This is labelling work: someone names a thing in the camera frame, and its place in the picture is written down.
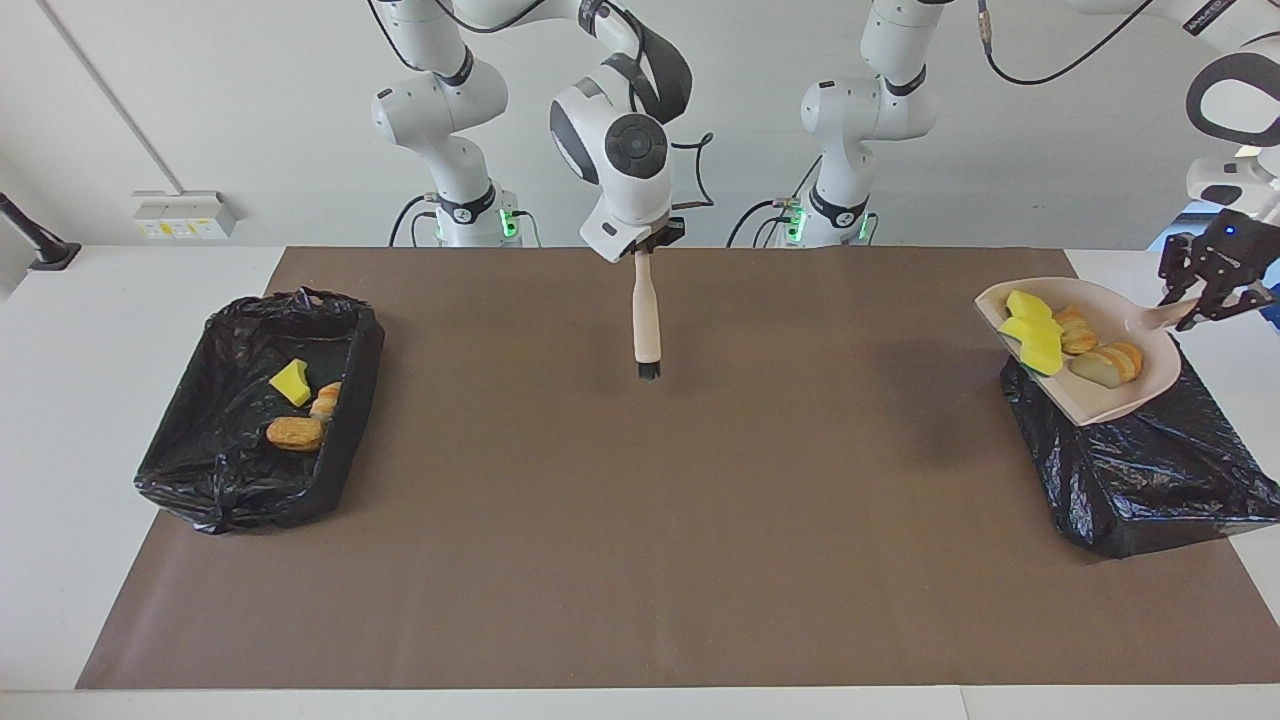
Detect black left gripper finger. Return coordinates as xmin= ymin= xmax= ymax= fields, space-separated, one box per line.
xmin=1205 ymin=280 xmax=1276 ymax=321
xmin=1160 ymin=235 xmax=1201 ymax=306

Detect beige plastic dustpan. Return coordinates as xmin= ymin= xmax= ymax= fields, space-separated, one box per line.
xmin=975 ymin=277 xmax=1206 ymax=427

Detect beige hand brush black bristles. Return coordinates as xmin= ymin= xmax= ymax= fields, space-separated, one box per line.
xmin=632 ymin=250 xmax=663 ymax=381

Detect orange striped sponge piece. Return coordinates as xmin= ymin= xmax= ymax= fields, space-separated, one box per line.
xmin=1055 ymin=305 xmax=1099 ymax=356

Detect pale green sponge chunk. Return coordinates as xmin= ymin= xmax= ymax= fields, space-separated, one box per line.
xmin=1068 ymin=342 xmax=1144 ymax=389

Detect yellow sponge block piece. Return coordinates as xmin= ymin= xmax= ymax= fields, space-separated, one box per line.
xmin=997 ymin=316 xmax=1066 ymax=377

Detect yellow sponge wedge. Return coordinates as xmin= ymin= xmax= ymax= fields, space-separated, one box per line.
xmin=268 ymin=359 xmax=313 ymax=408

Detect brown oval sponge piece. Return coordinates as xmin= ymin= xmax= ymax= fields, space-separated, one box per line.
xmin=265 ymin=416 xmax=327 ymax=453

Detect black bag-lined bin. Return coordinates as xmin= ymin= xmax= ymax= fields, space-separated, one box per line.
xmin=133 ymin=288 xmax=386 ymax=535
xmin=1000 ymin=340 xmax=1280 ymax=559

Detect brown table mat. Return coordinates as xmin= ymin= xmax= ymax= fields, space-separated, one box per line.
xmin=75 ymin=246 xmax=1280 ymax=691

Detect black stand foot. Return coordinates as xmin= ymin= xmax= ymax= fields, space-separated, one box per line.
xmin=0 ymin=190 xmax=81 ymax=272

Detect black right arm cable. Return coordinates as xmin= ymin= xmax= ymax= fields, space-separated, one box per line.
xmin=365 ymin=0 xmax=715 ymax=209

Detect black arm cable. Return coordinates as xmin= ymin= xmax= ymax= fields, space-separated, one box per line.
xmin=365 ymin=0 xmax=715 ymax=209
xmin=975 ymin=0 xmax=1166 ymax=86

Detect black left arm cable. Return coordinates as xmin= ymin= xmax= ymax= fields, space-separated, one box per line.
xmin=975 ymin=0 xmax=1166 ymax=86

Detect white wall socket box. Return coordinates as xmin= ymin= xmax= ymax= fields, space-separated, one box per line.
xmin=133 ymin=190 xmax=241 ymax=241

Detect white wall conduit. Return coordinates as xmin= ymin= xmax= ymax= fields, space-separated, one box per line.
xmin=38 ymin=0 xmax=186 ymax=193

